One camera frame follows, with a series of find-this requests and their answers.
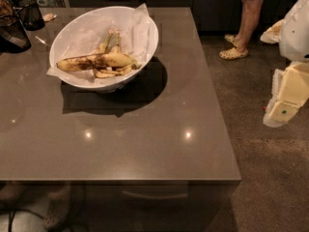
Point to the yellow clog shoe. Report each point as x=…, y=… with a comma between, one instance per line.
x=231, y=39
x=232, y=54

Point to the dark appliance at left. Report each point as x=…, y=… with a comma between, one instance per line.
x=13, y=38

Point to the person's legs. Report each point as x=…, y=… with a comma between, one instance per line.
x=250, y=15

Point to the white paper liner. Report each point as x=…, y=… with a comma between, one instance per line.
x=138, y=33

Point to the drawer handle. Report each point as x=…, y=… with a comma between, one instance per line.
x=155, y=196

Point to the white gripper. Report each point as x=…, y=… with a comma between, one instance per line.
x=295, y=33

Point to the left yellow clog shoe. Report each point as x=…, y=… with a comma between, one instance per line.
x=232, y=54

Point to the small wrapper on table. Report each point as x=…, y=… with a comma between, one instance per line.
x=49, y=17

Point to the black mesh pen cup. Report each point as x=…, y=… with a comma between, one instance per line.
x=30, y=14

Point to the right yellow clog shoe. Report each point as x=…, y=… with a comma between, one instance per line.
x=231, y=39

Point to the white oval bowl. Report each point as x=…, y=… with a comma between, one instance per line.
x=96, y=23

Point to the spotted yellow banana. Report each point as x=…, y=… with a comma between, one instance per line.
x=95, y=61

